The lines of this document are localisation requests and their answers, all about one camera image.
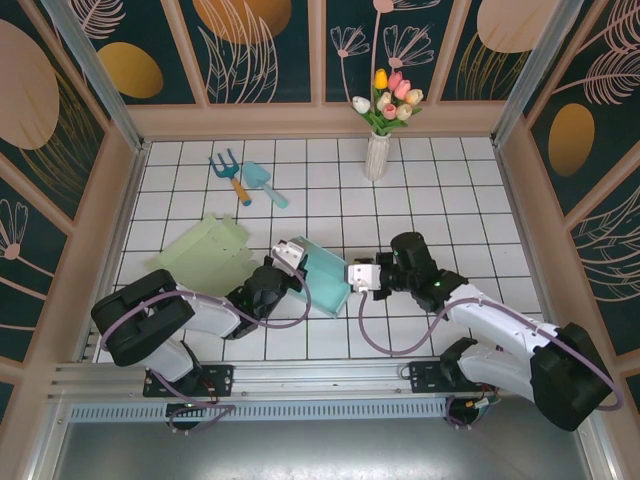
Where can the light blue paper box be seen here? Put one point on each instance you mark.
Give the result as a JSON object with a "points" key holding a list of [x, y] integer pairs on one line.
{"points": [[325, 285]]}

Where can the light green paper box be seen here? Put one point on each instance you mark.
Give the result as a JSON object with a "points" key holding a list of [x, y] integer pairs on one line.
{"points": [[210, 250]]}

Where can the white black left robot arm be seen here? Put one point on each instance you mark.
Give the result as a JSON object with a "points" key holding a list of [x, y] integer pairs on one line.
{"points": [[210, 315]]}

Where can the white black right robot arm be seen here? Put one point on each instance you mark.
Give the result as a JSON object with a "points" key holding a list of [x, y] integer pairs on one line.
{"points": [[500, 320]]}

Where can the white ribbed vase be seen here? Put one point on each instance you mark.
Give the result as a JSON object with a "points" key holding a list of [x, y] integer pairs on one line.
{"points": [[375, 155]]}

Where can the light blue toy trowel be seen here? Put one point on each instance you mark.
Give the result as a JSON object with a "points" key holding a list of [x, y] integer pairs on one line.
{"points": [[255, 175]]}

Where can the blue toy garden fork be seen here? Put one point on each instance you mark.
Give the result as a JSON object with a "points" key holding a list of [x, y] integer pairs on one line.
{"points": [[230, 175]]}

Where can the artificial tulip bouquet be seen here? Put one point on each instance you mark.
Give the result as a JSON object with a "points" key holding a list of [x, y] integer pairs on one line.
{"points": [[392, 102]]}

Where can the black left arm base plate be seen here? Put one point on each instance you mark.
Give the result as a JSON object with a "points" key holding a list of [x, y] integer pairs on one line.
{"points": [[220, 380]]}

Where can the aluminium mounting rail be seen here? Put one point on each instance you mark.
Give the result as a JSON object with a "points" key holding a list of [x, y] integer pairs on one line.
{"points": [[320, 380]]}

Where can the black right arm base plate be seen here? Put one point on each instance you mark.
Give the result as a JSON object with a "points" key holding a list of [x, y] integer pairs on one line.
{"points": [[425, 375]]}

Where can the aluminium frame post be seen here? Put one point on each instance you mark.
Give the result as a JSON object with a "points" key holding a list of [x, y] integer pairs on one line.
{"points": [[79, 45], [536, 65]]}

